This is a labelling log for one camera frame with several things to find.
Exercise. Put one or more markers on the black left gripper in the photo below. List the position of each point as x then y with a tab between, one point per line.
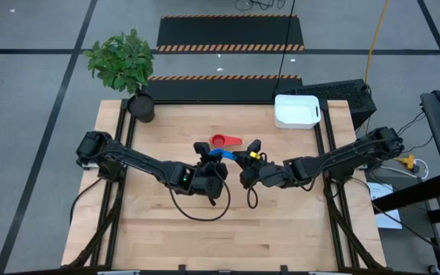
210	183

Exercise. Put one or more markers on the small blue measuring cup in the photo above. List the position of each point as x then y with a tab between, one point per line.
224	153

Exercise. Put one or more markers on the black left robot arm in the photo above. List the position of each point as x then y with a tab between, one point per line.
136	160

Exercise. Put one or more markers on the black aluminium table frame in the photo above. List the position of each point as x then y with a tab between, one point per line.
114	214

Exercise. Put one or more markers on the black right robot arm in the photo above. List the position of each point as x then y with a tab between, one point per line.
338	156

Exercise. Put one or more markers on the red measuring cup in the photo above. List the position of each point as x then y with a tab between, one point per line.
220	141

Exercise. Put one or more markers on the black hazard-striped floor ramp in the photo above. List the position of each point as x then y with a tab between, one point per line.
227	32
220	89

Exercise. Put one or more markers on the black plant pot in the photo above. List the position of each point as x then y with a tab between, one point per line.
141	109

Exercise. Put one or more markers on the yellow power plug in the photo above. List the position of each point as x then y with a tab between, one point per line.
407	161

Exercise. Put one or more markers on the white paper sheet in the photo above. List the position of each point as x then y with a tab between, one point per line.
386	221

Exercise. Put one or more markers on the green leafy potted tree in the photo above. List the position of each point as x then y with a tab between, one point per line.
122	63

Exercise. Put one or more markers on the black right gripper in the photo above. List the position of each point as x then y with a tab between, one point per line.
262	175

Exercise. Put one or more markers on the white plastic basket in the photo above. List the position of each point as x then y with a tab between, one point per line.
296	110

